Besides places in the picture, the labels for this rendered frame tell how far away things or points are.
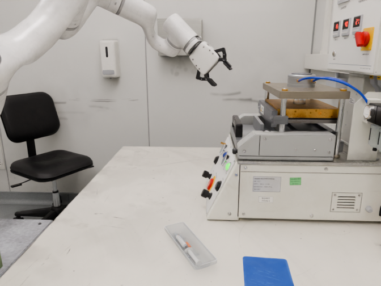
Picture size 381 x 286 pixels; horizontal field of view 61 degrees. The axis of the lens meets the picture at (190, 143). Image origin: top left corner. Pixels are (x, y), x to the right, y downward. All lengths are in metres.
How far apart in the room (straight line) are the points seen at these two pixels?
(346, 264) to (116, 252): 0.53
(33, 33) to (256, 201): 0.77
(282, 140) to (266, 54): 1.63
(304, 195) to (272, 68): 1.65
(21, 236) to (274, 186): 0.68
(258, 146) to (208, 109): 1.62
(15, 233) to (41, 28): 0.56
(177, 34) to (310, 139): 0.71
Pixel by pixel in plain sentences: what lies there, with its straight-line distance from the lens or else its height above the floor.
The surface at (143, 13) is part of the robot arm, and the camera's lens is 1.29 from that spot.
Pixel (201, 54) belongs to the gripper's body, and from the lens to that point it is 1.32.
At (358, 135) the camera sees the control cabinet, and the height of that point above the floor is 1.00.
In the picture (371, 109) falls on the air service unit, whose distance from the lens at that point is 0.86.
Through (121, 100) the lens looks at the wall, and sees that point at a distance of 2.53.
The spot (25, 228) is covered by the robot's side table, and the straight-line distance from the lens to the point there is 1.00.
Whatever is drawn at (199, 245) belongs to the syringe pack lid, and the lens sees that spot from 0.78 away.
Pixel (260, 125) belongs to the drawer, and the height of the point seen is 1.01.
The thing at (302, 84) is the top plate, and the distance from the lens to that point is 0.99.
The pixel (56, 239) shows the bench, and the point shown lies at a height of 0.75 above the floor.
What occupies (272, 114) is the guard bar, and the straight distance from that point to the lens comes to 0.90.
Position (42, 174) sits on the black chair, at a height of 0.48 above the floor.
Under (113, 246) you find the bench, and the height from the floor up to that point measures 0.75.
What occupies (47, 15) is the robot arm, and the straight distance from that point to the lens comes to 1.08.
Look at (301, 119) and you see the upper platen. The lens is 0.94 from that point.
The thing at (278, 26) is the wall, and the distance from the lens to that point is 2.48.
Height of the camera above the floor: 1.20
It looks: 15 degrees down
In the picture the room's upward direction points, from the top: straight up
